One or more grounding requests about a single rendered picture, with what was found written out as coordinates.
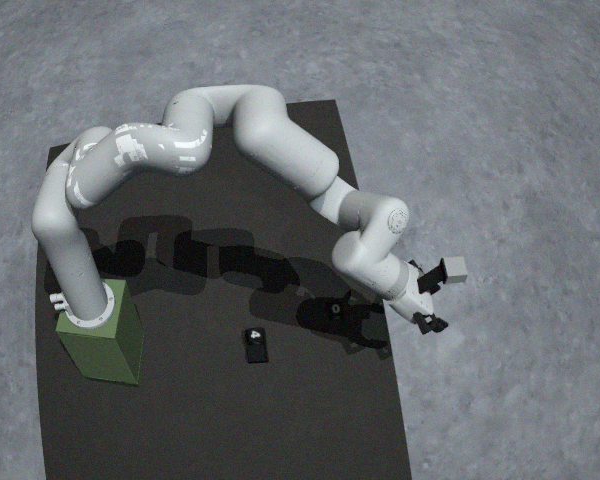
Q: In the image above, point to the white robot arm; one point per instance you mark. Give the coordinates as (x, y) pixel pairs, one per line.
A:
(263, 134)

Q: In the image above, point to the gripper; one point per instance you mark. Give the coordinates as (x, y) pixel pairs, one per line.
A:
(411, 305)

